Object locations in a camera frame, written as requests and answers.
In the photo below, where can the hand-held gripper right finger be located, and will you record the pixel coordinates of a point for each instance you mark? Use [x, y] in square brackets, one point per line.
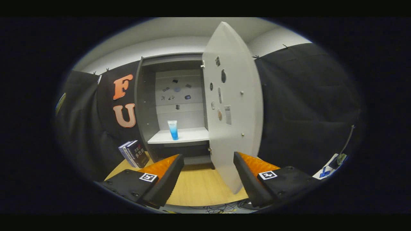
[252, 186]

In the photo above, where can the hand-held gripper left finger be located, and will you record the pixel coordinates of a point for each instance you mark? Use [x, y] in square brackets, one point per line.
[168, 184]

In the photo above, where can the blue gradient tube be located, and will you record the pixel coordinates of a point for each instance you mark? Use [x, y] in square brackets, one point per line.
[173, 131]

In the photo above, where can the white cabinet door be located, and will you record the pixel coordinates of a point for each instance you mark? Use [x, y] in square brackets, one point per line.
[240, 128]

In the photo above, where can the dark blue book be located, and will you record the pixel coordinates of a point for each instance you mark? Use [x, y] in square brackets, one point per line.
[123, 153]
[138, 154]

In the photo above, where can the white side table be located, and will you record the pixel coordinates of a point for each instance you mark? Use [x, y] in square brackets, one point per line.
[321, 175]

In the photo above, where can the small blue box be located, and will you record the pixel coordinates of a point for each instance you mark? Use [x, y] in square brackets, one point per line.
[325, 172]

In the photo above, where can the grey cabinet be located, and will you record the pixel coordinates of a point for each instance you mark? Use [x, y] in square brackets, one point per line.
[144, 112]

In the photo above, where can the black backdrop cloth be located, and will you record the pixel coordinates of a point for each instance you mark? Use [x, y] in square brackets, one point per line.
[305, 112]

